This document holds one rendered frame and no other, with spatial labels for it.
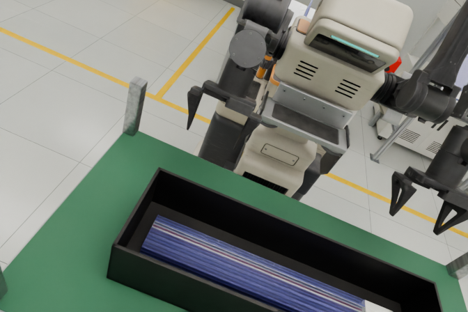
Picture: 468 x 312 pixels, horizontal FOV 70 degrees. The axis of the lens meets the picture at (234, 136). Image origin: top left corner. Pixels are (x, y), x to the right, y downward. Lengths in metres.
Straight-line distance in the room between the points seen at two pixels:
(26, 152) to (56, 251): 1.45
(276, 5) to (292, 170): 0.67
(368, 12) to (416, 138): 2.52
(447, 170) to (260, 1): 0.45
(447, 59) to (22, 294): 0.93
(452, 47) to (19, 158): 1.90
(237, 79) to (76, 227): 0.39
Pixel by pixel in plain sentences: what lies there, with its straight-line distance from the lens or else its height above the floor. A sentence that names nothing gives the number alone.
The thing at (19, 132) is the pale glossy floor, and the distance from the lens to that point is 2.18.
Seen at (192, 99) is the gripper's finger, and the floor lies 1.18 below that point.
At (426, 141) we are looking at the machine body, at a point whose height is 0.19.
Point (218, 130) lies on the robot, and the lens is 1.43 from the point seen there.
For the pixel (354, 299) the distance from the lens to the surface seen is 0.73.
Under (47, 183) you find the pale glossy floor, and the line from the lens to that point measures 1.94.
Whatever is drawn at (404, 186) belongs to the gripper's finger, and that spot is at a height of 1.19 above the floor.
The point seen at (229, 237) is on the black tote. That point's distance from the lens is 0.70.
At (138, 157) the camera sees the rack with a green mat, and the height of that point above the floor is 0.95.
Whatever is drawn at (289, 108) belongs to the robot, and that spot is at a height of 1.04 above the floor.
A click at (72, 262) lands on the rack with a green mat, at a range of 0.65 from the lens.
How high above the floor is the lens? 1.54
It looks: 40 degrees down
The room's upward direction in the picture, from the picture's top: 25 degrees clockwise
